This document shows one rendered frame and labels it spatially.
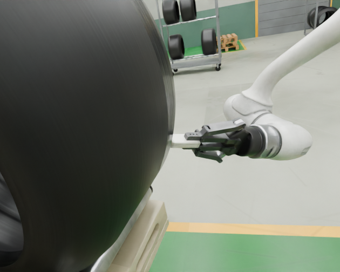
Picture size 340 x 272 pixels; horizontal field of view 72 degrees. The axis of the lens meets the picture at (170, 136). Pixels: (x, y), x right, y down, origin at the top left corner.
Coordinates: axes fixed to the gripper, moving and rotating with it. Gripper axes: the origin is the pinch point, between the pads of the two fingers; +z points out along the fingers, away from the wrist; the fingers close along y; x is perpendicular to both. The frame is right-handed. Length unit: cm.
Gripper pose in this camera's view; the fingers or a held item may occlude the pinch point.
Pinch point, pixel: (183, 141)
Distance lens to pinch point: 50.2
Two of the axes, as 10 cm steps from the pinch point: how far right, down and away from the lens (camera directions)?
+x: -3.6, -6.5, 6.7
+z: -8.8, -0.2, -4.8
